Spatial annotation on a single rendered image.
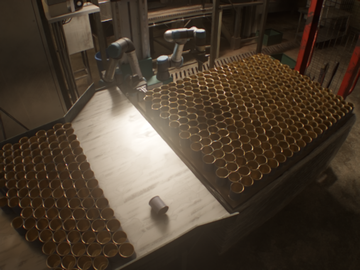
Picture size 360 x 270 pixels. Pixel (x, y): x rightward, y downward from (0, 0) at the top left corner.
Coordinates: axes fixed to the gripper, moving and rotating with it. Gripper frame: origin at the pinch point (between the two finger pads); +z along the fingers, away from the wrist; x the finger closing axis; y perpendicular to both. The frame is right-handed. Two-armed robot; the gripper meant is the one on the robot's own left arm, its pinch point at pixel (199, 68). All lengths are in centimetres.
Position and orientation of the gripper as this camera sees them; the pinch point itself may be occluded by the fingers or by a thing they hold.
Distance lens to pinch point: 199.1
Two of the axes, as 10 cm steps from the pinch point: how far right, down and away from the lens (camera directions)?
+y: 8.4, -3.9, 3.8
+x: -5.5, -5.6, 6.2
